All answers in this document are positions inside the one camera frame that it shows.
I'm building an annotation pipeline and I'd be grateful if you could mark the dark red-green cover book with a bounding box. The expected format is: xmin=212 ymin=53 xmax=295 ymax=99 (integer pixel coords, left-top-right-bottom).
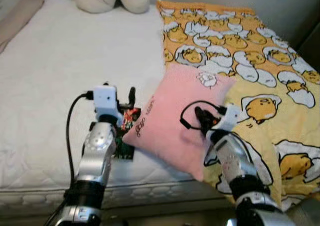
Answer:
xmin=113 ymin=106 xmax=142 ymax=161

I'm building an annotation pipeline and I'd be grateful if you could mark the pink pillow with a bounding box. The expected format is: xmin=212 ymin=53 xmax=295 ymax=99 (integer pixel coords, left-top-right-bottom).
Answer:
xmin=122 ymin=63 xmax=236 ymax=182

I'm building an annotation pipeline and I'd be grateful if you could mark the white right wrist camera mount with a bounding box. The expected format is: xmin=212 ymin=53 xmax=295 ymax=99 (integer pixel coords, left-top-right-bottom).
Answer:
xmin=215 ymin=103 xmax=241 ymax=133

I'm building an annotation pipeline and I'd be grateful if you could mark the beige padded bed frame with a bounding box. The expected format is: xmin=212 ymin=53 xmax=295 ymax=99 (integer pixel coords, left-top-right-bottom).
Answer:
xmin=0 ymin=0 xmax=46 ymax=53

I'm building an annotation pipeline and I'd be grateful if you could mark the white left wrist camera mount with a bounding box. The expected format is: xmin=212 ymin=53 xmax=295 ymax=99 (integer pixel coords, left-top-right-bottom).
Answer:
xmin=92 ymin=84 xmax=124 ymax=127

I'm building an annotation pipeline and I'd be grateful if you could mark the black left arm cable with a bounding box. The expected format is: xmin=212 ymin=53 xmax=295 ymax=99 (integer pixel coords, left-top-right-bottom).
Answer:
xmin=44 ymin=90 xmax=96 ymax=226

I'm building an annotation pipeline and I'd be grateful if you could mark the yellow egg-print blanket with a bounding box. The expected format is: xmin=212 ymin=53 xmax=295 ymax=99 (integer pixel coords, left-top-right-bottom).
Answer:
xmin=156 ymin=0 xmax=320 ymax=213

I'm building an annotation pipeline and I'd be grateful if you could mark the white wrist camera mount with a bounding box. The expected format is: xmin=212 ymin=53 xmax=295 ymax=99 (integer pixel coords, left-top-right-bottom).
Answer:
xmin=215 ymin=103 xmax=241 ymax=133
xmin=92 ymin=84 xmax=124 ymax=127

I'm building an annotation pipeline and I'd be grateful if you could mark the dark wardrobe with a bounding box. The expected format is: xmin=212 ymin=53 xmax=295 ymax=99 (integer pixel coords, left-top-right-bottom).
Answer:
xmin=294 ymin=20 xmax=320 ymax=73

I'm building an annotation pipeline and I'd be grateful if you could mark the white quilted mattress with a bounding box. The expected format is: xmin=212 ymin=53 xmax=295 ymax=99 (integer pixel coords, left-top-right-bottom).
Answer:
xmin=0 ymin=0 xmax=236 ymax=208

